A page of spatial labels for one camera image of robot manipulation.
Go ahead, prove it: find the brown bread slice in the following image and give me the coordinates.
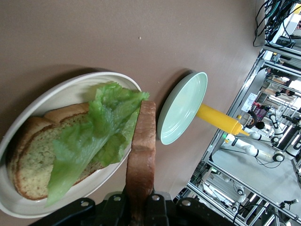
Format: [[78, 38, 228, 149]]
[[126, 100, 157, 226], [7, 102, 142, 201]]

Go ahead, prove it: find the mint green plate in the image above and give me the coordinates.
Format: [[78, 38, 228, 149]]
[[157, 72, 209, 145]]

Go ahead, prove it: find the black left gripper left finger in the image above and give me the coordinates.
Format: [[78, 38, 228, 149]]
[[29, 192, 130, 226]]

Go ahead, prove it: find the beige plate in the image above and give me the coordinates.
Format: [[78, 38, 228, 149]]
[[0, 72, 143, 219]]

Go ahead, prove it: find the yellow mustard squeeze bottle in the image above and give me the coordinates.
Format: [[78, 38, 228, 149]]
[[197, 103, 250, 137]]

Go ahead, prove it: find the green lettuce leaf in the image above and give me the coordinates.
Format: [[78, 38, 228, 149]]
[[44, 81, 151, 208]]

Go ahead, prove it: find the aluminium frame structure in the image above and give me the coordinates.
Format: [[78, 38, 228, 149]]
[[174, 44, 301, 226]]

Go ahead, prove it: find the black hanging cable bundle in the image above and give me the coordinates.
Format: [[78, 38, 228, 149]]
[[253, 0, 301, 49]]

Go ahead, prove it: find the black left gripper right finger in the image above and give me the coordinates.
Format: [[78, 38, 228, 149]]
[[145, 192, 236, 226]]

